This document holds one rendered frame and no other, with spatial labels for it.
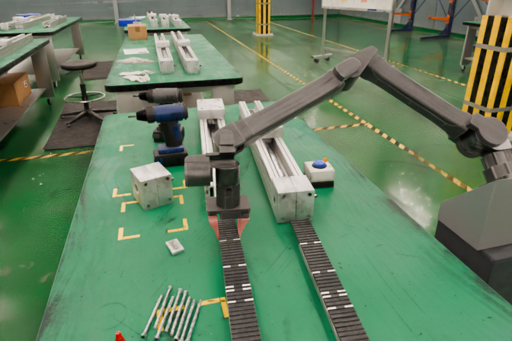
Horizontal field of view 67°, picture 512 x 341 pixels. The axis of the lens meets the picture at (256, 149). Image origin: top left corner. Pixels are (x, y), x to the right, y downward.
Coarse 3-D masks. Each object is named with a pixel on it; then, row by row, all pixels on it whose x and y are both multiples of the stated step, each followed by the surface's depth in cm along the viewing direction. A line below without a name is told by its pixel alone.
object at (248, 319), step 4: (240, 316) 72; (244, 316) 72; (248, 316) 72; (252, 316) 72; (256, 316) 72; (232, 320) 71; (236, 320) 71; (240, 320) 71; (244, 320) 71; (248, 320) 71; (252, 320) 71; (256, 320) 71; (232, 324) 70; (236, 324) 70; (240, 324) 70
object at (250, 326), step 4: (244, 324) 70; (248, 324) 70; (252, 324) 70; (256, 324) 70; (232, 328) 69; (236, 328) 69; (240, 328) 69; (244, 328) 70; (248, 328) 70; (252, 328) 69; (256, 328) 69; (232, 332) 68; (236, 332) 68; (240, 332) 68; (244, 332) 69; (248, 332) 69; (252, 332) 69
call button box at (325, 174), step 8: (304, 168) 127; (312, 168) 122; (320, 168) 122; (328, 168) 122; (312, 176) 121; (320, 176) 121; (328, 176) 122; (312, 184) 122; (320, 184) 122; (328, 184) 123
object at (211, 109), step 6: (198, 102) 168; (204, 102) 167; (210, 102) 167; (216, 102) 167; (222, 102) 168; (198, 108) 159; (204, 108) 159; (210, 108) 159; (216, 108) 159; (222, 108) 159; (198, 114) 158; (204, 114) 158; (210, 114) 159; (216, 114) 159; (222, 114) 160; (210, 120) 161
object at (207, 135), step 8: (200, 120) 158; (216, 120) 166; (200, 128) 150; (208, 128) 161; (216, 128) 161; (200, 136) 158; (208, 136) 142; (208, 144) 135; (208, 152) 128; (208, 192) 109
